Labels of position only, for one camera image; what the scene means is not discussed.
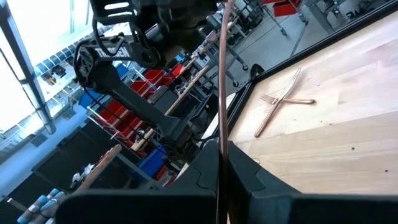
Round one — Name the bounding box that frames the red storage bin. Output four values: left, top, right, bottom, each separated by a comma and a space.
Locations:
118, 111, 144, 139
129, 80, 150, 96
98, 99, 127, 124
172, 63, 185, 78
144, 68, 166, 84

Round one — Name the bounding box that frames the blue grey tube bundle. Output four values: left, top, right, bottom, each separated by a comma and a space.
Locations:
17, 187, 68, 224

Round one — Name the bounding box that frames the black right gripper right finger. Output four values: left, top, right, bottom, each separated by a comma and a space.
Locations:
228, 141, 398, 224

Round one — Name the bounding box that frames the blue storage bin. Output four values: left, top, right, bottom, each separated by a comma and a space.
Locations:
135, 145, 169, 179
78, 89, 102, 109

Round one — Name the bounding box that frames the wooden stick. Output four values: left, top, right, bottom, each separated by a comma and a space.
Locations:
72, 143, 123, 194

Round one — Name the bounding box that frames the long wooden plank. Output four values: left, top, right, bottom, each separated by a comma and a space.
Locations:
129, 64, 210, 152

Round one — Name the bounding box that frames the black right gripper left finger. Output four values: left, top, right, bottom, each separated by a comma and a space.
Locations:
55, 140, 220, 224

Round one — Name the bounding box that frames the red cart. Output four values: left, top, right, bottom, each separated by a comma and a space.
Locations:
272, 0, 302, 17

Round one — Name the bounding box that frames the dark metal pillar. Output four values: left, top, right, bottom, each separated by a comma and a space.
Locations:
0, 1, 57, 135

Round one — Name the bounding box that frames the rose gold fork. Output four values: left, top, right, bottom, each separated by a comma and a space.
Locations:
260, 94, 317, 106

